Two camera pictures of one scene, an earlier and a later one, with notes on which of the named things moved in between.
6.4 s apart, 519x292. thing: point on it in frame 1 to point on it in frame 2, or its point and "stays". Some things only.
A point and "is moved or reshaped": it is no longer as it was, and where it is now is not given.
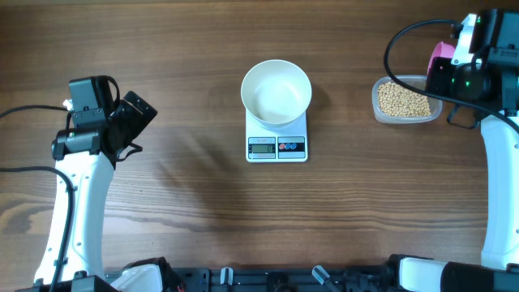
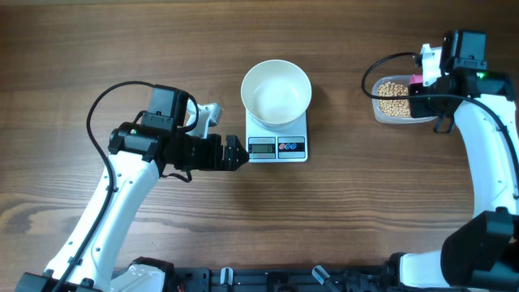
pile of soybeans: [396, 100] stays
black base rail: [295, 279] stays
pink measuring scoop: [441, 50] is moved or reshaped
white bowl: [276, 93] stays
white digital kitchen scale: [276, 144] stays
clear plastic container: [396, 104] stays
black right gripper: [439, 68] to [418, 109]
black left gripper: [139, 122] to [213, 162]
